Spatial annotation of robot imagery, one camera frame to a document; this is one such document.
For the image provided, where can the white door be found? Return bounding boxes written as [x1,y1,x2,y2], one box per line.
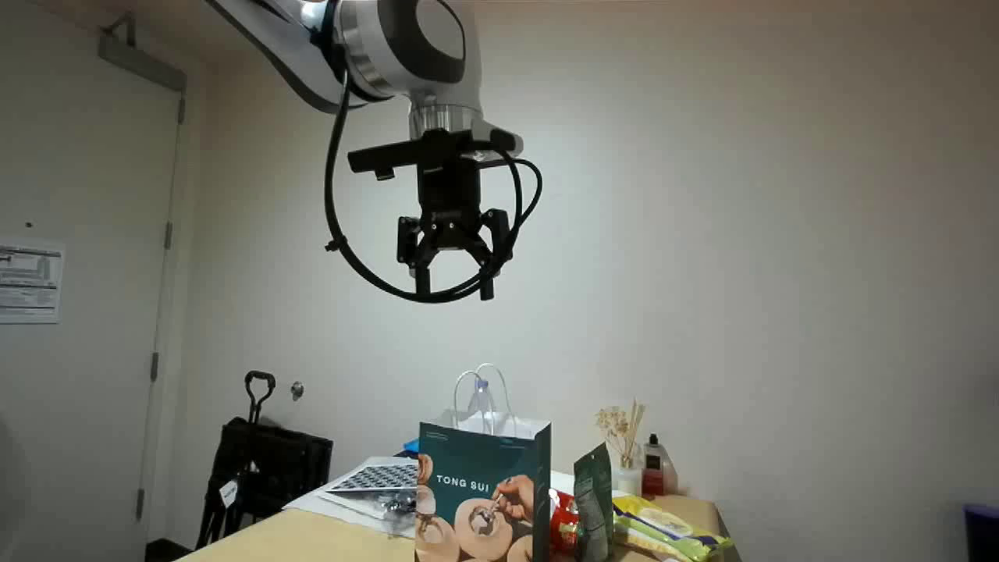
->
[0,61,186,562]

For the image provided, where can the dark blue box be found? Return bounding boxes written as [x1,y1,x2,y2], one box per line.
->
[960,500,999,562]

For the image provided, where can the white paper notice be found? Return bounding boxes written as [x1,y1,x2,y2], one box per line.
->
[0,244,69,326]

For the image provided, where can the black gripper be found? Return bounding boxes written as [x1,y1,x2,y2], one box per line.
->
[392,152,516,307]

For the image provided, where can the grey door closer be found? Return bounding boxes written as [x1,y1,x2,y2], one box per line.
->
[98,13,190,94]

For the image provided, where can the red snack packet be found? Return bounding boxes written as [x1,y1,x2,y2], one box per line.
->
[545,488,582,556]

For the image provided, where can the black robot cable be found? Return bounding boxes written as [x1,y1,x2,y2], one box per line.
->
[322,71,545,307]

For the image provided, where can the yellow green snack packets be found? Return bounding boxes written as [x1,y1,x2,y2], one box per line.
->
[609,490,744,562]

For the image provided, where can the reed diffuser with sticks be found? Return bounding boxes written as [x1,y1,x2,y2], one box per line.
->
[593,399,649,500]

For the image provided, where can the dark green standing packet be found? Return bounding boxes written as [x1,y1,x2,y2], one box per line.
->
[570,443,619,562]

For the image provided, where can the colourful cardboard box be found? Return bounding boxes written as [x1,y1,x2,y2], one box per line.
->
[415,362,556,562]

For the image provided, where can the dark small bottle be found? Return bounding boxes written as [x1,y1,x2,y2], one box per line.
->
[639,431,681,500]

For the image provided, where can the white keyboard with dark keys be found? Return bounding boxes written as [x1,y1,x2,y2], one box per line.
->
[325,460,421,500]

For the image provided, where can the white papers stack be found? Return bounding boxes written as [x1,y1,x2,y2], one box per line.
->
[283,449,421,539]

